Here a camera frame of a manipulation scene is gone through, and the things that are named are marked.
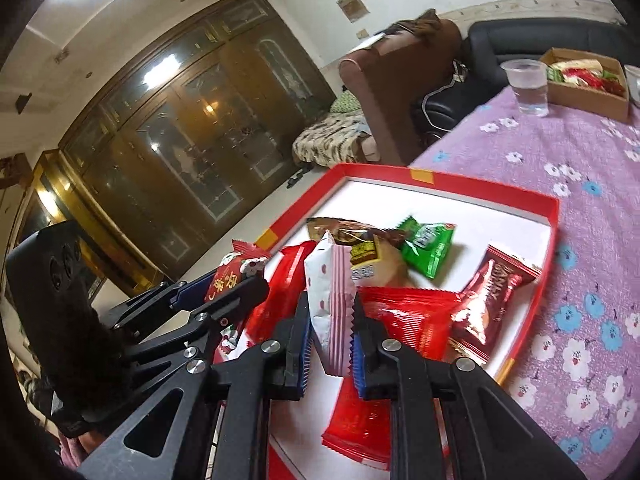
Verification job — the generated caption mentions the red gold-logo snack packet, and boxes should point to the red gold-logo snack packet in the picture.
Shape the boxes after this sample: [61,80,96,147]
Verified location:
[244,239,319,347]

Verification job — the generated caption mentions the dark red gold-print packet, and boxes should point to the dark red gold-print packet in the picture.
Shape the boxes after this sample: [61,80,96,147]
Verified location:
[204,238,272,362]

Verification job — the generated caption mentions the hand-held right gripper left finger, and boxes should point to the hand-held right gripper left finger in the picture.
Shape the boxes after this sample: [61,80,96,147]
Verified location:
[75,291,314,480]

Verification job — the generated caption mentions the white pink dotted snack packet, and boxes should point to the white pink dotted snack packet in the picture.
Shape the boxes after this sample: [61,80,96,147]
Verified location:
[303,230,358,378]

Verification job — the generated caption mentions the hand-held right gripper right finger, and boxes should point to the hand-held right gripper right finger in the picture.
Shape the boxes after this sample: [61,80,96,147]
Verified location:
[350,294,587,480]

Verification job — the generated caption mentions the brown gold snack packet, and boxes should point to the brown gold snack packet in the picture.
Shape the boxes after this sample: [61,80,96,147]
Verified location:
[305,215,410,287]

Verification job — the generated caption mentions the dark clothes on armchair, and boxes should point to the dark clothes on armchair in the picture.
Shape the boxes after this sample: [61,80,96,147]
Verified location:
[389,8,444,37]

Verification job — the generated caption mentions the small wall plaque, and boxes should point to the small wall plaque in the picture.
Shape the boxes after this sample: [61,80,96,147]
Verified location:
[336,0,369,24]

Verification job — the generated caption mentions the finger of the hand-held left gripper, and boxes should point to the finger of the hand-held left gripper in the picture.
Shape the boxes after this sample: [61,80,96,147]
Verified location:
[124,275,272,377]
[100,271,222,342]

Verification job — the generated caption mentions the brown cardboard box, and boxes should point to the brown cardboard box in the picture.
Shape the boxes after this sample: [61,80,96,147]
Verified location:
[539,46,631,124]

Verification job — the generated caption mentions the clear plastic cup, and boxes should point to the clear plastic cup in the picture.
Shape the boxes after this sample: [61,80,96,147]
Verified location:
[499,58,551,119]

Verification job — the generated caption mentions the brown armchair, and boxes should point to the brown armchair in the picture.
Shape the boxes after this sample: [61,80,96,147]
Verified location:
[338,19,464,167]

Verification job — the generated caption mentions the gold framed cabinet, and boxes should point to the gold framed cabinet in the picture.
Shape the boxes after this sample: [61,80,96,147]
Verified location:
[19,149,169,302]

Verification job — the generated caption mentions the black leather sofa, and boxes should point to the black leather sofa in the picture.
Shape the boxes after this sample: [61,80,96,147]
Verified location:
[409,18,632,150]

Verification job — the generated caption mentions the dark red glossy snack packet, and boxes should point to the dark red glossy snack packet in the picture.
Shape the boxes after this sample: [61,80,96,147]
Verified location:
[446,241,544,367]

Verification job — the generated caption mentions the large red snack packet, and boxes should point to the large red snack packet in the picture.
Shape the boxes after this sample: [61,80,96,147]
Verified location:
[321,284,465,472]

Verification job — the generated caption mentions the pile of assorted snack packets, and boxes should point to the pile of assorted snack packets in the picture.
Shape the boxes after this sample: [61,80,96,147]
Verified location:
[546,58,627,97]

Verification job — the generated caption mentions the red white box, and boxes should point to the red white box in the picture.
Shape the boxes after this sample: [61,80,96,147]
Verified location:
[212,161,561,480]

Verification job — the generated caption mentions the leaf patterned blanket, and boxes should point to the leaf patterned blanket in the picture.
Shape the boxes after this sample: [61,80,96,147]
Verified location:
[291,109,374,167]

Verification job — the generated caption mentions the person's left hand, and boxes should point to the person's left hand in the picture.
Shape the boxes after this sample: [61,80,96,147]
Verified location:
[41,302,132,438]

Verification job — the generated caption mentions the white cable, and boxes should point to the white cable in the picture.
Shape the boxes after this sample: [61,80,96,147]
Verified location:
[421,59,469,132]

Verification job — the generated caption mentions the wooden glass cabinet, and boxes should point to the wooden glass cabinet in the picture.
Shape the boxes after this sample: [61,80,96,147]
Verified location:
[14,0,337,302]

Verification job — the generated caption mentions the green snack packet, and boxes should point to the green snack packet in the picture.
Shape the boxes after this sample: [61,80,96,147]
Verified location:
[399,214,457,282]

